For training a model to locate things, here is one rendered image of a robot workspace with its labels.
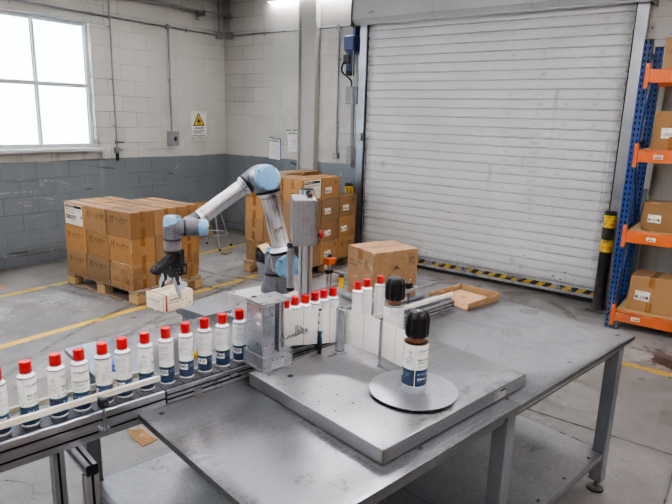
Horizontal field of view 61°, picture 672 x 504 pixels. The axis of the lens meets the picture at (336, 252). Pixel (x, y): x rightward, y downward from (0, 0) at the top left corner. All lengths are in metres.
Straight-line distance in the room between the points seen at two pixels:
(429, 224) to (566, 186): 1.66
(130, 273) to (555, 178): 4.39
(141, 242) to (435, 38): 3.95
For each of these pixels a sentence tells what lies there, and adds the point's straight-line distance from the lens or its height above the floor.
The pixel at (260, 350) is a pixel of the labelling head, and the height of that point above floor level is 0.97.
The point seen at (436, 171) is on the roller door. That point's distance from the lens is 7.00.
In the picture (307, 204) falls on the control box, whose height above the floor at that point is 1.46.
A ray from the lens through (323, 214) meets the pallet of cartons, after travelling 6.57.
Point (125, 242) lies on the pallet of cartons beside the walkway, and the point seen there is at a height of 0.61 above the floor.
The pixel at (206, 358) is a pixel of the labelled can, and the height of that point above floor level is 0.94.
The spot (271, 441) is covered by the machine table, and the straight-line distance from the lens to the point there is 1.87.
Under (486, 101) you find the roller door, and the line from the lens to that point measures 6.75.
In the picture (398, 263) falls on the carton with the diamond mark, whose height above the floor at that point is 1.05.
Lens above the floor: 1.80
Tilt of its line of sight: 13 degrees down
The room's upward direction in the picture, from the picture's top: 2 degrees clockwise
